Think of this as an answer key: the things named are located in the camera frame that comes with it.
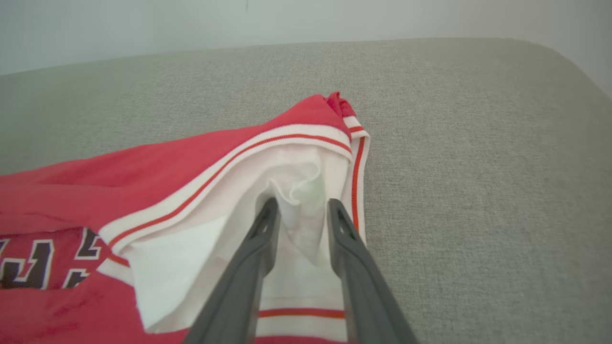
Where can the red jersey with black lettering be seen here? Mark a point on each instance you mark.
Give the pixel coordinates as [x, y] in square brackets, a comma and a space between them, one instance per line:
[119, 186]

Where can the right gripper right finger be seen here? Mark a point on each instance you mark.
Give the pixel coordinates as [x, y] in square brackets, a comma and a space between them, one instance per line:
[370, 310]

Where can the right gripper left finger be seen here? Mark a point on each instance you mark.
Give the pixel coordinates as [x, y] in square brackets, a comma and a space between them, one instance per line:
[229, 306]

